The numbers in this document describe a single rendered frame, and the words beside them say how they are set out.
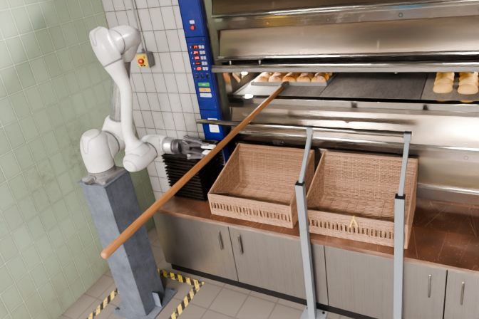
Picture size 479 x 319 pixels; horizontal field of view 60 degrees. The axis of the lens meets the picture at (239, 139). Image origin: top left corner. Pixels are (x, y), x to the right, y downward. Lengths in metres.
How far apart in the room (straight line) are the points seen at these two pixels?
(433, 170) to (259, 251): 1.12
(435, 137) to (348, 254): 0.80
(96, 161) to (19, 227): 0.71
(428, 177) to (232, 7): 1.51
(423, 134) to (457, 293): 0.82
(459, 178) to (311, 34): 1.15
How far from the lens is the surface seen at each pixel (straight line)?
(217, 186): 2.70
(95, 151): 2.40
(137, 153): 2.09
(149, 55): 3.02
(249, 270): 2.76
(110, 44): 2.16
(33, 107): 2.83
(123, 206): 2.56
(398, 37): 2.36
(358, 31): 2.40
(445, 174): 2.63
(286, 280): 2.67
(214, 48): 2.75
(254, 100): 2.73
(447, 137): 2.51
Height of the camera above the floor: 2.07
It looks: 24 degrees down
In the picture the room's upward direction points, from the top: 9 degrees counter-clockwise
